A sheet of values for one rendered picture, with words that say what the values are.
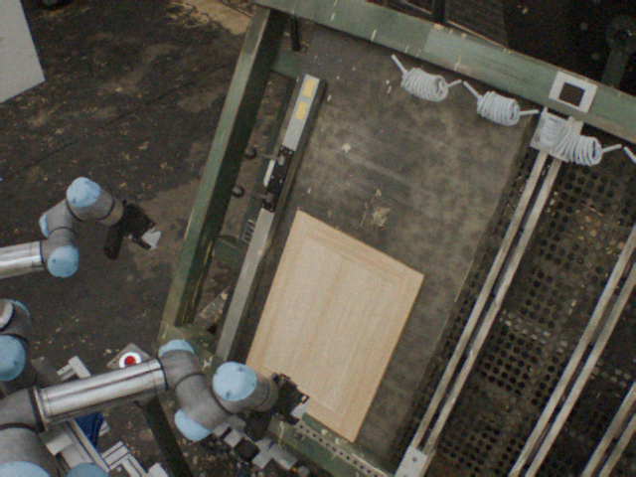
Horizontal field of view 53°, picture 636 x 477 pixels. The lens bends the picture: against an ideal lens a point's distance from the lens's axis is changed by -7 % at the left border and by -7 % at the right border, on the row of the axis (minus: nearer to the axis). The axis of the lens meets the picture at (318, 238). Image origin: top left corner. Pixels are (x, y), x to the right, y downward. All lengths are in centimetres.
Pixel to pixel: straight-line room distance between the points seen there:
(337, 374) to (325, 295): 24
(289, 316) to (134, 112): 316
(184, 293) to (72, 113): 309
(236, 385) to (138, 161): 334
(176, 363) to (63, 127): 379
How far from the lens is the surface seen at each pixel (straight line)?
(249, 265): 212
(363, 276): 193
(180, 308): 234
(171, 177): 435
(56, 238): 173
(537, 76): 167
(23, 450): 133
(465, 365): 180
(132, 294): 373
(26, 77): 567
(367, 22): 185
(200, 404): 138
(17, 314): 211
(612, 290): 167
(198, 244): 224
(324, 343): 204
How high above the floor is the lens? 275
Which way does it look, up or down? 46 degrees down
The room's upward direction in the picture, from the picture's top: 3 degrees counter-clockwise
